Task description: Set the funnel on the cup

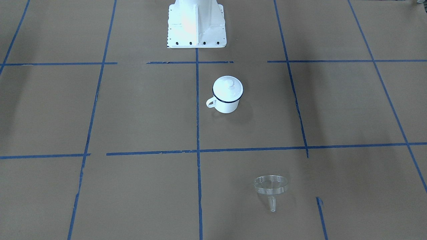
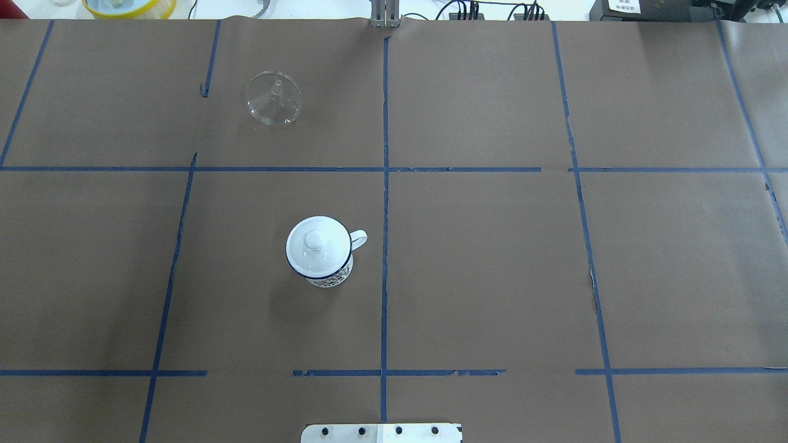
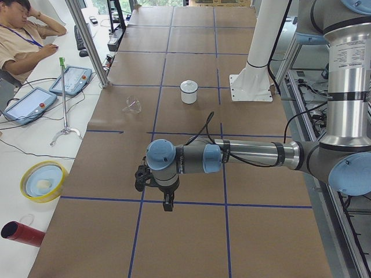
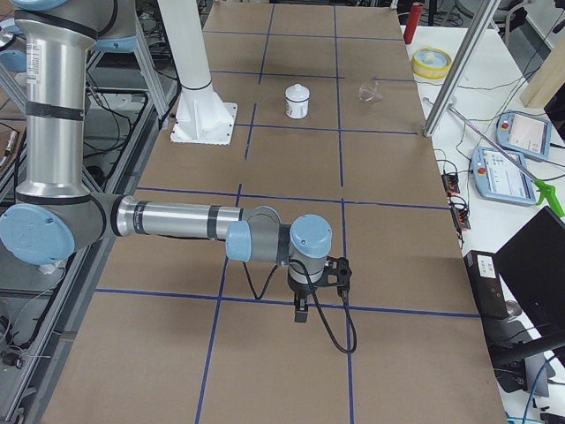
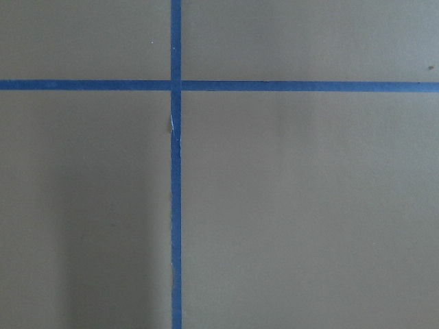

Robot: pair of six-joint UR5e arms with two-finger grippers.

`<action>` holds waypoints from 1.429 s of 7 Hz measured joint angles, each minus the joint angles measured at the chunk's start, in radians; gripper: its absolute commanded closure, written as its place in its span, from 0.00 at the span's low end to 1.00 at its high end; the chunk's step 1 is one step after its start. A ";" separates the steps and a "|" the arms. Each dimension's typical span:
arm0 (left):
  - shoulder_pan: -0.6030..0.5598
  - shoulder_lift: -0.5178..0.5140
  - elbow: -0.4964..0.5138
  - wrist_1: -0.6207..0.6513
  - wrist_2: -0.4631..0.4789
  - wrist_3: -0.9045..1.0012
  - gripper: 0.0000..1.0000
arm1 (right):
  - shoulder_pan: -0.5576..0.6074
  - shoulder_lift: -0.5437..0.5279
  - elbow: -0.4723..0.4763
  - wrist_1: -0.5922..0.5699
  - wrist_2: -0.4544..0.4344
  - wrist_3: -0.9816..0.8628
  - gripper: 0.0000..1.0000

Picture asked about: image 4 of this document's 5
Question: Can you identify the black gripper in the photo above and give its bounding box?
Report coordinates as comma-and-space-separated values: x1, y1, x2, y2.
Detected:
288, 278, 312, 323

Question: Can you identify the white enamel cup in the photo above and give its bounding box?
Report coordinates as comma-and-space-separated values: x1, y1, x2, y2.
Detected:
285, 97, 309, 119

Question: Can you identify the clear glass funnel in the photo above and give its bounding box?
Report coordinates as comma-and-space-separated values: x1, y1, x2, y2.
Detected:
358, 79, 382, 103

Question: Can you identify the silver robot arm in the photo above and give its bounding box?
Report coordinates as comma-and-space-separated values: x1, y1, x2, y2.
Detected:
1, 1, 332, 322

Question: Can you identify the lower orange connector block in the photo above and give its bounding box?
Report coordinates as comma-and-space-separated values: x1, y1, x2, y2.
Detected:
451, 204, 471, 231

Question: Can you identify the orange connector block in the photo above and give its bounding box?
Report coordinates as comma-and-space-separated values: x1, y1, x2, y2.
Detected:
441, 172, 460, 195
451, 204, 471, 231

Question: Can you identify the black computer box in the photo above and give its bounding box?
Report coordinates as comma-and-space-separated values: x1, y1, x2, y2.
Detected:
463, 250, 508, 320

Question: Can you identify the upper orange connector block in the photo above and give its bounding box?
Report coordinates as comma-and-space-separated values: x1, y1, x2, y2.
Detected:
441, 172, 460, 195

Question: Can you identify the black monitor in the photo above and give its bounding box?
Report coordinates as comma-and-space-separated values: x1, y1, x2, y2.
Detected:
493, 207, 564, 331

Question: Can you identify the lower blue teach pendant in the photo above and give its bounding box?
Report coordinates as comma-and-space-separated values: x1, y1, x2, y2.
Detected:
471, 146, 537, 206

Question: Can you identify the blue teach pendant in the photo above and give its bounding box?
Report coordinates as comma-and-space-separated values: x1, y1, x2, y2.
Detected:
495, 110, 551, 161
471, 146, 537, 206

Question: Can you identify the yellow tape roll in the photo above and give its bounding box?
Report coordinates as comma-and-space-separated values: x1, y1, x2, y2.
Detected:
411, 47, 453, 80

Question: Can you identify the upper blue teach pendant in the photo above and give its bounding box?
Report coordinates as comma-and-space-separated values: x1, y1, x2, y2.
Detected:
495, 110, 551, 161

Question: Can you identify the red bottle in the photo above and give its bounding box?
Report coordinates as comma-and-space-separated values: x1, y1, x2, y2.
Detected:
403, 2, 424, 45

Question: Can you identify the wooden plank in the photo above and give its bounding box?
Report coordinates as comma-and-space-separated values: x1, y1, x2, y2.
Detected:
519, 0, 565, 110

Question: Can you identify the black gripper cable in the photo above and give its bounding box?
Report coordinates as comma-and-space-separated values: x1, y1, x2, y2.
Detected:
241, 258, 358, 354

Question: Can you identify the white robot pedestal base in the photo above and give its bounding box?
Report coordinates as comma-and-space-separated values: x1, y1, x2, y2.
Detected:
158, 0, 237, 146

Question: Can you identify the aluminium frame rail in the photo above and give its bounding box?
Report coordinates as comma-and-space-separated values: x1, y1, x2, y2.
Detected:
1, 104, 162, 423

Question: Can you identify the green handled reach grabber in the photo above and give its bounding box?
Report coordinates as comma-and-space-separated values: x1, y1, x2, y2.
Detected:
448, 104, 564, 217

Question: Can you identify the aluminium frame post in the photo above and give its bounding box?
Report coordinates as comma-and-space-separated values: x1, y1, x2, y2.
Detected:
423, 0, 500, 137

